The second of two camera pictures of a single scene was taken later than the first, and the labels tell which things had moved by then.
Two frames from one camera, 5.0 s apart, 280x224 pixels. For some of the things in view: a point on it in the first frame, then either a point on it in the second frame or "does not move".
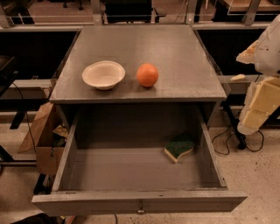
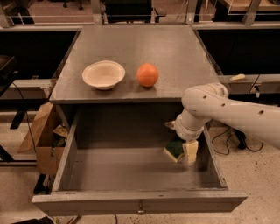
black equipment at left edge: (8, 72) does not move
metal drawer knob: (141, 210) does not move
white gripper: (269, 52) to (189, 135)
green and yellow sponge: (175, 149) does not move
